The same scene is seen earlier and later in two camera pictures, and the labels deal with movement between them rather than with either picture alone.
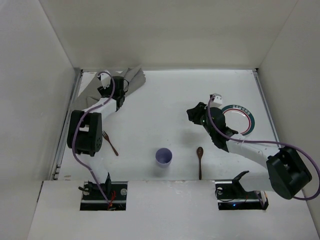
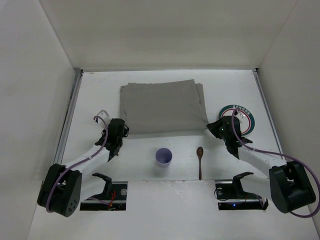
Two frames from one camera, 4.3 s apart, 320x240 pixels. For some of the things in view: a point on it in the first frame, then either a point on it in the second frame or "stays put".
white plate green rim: [239, 119] stays put
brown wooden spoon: [200, 152] stays put
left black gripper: [120, 100] -> [115, 146]
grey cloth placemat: [134, 74] -> [163, 107]
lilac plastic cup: [163, 157] stays put
